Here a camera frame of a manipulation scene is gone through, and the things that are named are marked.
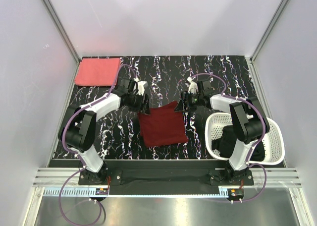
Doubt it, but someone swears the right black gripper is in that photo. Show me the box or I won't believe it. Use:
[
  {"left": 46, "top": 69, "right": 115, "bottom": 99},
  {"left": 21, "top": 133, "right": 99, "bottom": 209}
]
[{"left": 174, "top": 91, "right": 204, "bottom": 113}]

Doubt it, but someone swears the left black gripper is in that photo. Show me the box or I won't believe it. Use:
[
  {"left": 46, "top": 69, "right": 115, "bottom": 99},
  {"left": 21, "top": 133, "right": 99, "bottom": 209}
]
[{"left": 128, "top": 92, "right": 150, "bottom": 115}]

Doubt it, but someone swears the dark red t shirt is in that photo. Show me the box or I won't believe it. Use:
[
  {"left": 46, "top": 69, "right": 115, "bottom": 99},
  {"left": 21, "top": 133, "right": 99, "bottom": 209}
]
[{"left": 138, "top": 101, "right": 188, "bottom": 148}]

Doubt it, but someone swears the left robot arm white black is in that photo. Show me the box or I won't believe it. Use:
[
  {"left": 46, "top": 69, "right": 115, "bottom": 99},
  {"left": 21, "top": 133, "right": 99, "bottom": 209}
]
[{"left": 58, "top": 78, "right": 150, "bottom": 184}]

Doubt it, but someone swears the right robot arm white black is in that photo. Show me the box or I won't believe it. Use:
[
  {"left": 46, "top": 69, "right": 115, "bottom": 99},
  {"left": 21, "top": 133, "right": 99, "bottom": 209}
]
[{"left": 174, "top": 76, "right": 270, "bottom": 185}]

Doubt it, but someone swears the black garment in basket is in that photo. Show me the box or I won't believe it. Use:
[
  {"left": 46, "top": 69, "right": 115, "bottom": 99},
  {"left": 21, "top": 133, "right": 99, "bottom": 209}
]
[{"left": 211, "top": 125, "right": 265, "bottom": 162}]

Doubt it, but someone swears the folded pink t shirt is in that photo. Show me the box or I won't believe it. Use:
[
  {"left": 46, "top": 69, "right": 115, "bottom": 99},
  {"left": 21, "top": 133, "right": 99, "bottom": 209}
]
[{"left": 75, "top": 58, "right": 121, "bottom": 87}]

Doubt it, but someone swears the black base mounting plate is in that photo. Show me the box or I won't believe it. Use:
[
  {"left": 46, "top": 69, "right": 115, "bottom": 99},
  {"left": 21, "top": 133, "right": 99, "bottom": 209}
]
[{"left": 79, "top": 160, "right": 254, "bottom": 193}]

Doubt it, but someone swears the white plastic laundry basket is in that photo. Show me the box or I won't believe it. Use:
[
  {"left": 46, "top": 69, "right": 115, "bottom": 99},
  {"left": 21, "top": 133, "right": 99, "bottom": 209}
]
[{"left": 205, "top": 113, "right": 285, "bottom": 166}]

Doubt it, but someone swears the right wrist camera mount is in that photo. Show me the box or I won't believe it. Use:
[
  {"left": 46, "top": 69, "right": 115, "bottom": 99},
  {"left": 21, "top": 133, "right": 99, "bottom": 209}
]
[{"left": 186, "top": 77, "right": 214, "bottom": 94}]

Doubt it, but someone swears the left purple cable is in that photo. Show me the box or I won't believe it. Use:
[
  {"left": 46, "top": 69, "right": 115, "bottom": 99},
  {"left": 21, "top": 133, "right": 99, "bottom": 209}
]
[{"left": 58, "top": 64, "right": 138, "bottom": 226}]

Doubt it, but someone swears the purple cable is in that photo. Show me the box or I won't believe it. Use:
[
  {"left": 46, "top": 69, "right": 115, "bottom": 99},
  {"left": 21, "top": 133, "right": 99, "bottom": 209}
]
[
  {"left": 189, "top": 73, "right": 267, "bottom": 202},
  {"left": 58, "top": 64, "right": 138, "bottom": 226}
]

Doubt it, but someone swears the right aluminium frame post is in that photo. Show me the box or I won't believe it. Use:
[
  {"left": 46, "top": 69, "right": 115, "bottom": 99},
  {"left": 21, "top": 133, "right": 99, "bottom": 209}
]
[{"left": 250, "top": 0, "right": 298, "bottom": 63}]

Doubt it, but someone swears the aluminium frame post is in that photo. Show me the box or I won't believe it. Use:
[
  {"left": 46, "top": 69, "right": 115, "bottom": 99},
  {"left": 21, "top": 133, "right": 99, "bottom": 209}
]
[
  {"left": 34, "top": 0, "right": 82, "bottom": 65},
  {"left": 250, "top": 0, "right": 298, "bottom": 63}
]

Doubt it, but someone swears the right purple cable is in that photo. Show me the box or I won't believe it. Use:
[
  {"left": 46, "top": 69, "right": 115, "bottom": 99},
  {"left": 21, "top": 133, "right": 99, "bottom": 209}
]
[{"left": 189, "top": 73, "right": 267, "bottom": 202}]

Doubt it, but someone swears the white slotted cable duct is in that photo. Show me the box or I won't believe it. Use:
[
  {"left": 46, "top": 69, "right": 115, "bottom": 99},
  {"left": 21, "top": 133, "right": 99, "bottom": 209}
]
[{"left": 44, "top": 187, "right": 229, "bottom": 199}]

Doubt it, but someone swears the left aluminium frame post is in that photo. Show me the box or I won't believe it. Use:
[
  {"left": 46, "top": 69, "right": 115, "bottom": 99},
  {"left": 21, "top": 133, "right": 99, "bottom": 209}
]
[{"left": 34, "top": 0, "right": 82, "bottom": 65}]

